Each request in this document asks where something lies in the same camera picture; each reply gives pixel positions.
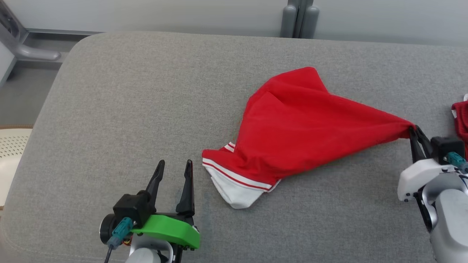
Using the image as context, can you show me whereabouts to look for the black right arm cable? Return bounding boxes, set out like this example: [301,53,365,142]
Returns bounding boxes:
[414,193,434,233]

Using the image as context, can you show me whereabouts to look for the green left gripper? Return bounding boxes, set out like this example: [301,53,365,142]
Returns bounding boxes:
[130,159,201,263]

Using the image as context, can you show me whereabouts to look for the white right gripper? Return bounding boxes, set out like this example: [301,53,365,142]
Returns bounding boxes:
[397,125,465,202]

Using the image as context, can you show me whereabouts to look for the crumpled dark red garment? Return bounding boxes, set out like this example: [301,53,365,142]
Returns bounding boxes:
[451,94,468,154]

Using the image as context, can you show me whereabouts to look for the cream perforated laundry basket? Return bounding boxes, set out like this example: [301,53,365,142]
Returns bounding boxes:
[0,125,33,207]

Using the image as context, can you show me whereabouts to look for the teal right camera cable plug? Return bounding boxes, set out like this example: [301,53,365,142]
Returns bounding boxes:
[447,152,468,174]

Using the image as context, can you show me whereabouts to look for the grey partition post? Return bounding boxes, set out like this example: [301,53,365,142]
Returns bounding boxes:
[280,0,320,39]

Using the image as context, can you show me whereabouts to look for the teal left camera cable plug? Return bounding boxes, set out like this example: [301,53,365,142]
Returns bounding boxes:
[104,217,133,263]

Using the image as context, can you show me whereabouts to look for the grey metal stand leg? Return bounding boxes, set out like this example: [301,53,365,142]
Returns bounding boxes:
[0,0,62,86]

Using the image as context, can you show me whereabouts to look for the red garment with white trim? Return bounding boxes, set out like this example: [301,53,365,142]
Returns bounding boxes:
[202,67,417,209]

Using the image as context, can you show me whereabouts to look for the teal camera cable plug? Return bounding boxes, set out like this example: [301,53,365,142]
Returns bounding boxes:
[447,152,468,174]
[104,217,133,263]

